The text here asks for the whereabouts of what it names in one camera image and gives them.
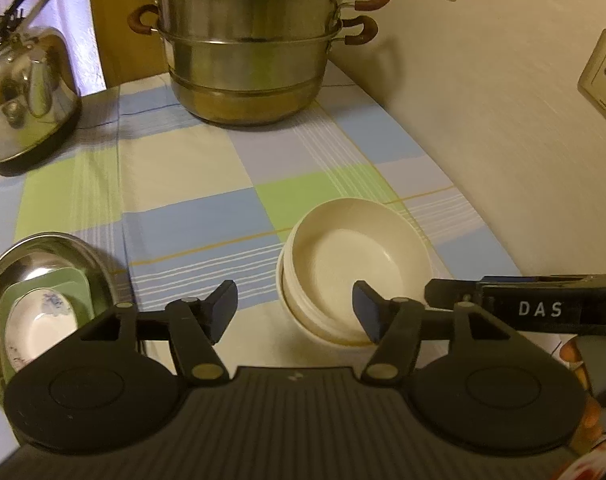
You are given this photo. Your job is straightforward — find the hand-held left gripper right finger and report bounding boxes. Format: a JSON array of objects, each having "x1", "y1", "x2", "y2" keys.
[{"x1": 352, "y1": 281, "x2": 524, "y2": 385}]

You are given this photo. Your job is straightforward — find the large stainless steel plate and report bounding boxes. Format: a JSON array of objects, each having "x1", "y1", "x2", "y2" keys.
[{"x1": 0, "y1": 231, "x2": 134, "y2": 406}]

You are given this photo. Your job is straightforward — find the green square plate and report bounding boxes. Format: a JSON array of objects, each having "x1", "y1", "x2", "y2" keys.
[{"x1": 0, "y1": 267, "x2": 96, "y2": 386}]

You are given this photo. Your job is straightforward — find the small floral dish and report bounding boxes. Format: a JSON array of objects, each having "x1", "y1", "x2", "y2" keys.
[{"x1": 4, "y1": 287, "x2": 81, "y2": 373}]

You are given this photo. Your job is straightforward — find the pale patterned curtain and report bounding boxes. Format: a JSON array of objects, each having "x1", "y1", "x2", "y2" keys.
[{"x1": 0, "y1": 0, "x2": 106, "y2": 97}]

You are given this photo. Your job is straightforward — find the checked pastel tablecloth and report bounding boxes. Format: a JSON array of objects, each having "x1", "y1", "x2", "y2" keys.
[{"x1": 0, "y1": 60, "x2": 566, "y2": 456}]

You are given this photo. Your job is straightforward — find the stainless steel kettle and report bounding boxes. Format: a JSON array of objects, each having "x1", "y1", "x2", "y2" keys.
[{"x1": 0, "y1": 0, "x2": 82, "y2": 177}]

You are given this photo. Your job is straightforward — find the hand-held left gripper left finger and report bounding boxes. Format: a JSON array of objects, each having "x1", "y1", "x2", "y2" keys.
[{"x1": 78, "y1": 280, "x2": 238, "y2": 387}]

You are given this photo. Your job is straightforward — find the wooden panel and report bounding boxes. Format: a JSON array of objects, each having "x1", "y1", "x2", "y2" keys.
[{"x1": 87, "y1": 0, "x2": 174, "y2": 87}]

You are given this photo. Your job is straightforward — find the cream ribbed bowl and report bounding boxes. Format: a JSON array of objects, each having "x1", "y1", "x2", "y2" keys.
[{"x1": 277, "y1": 198, "x2": 432, "y2": 346}]

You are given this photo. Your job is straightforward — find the person's right hand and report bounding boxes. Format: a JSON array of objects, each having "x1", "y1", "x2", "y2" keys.
[{"x1": 559, "y1": 339, "x2": 606, "y2": 436}]

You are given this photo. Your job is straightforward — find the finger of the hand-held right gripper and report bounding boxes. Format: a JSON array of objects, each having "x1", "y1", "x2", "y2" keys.
[
  {"x1": 475, "y1": 273, "x2": 606, "y2": 288},
  {"x1": 424, "y1": 279, "x2": 484, "y2": 312}
]

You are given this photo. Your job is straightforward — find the beige round-port wall socket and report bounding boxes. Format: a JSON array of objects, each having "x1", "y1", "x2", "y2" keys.
[{"x1": 578, "y1": 29, "x2": 606, "y2": 136}]

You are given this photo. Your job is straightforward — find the stainless steel steamer pot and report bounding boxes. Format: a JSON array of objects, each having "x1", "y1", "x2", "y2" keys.
[{"x1": 124, "y1": 0, "x2": 392, "y2": 127}]

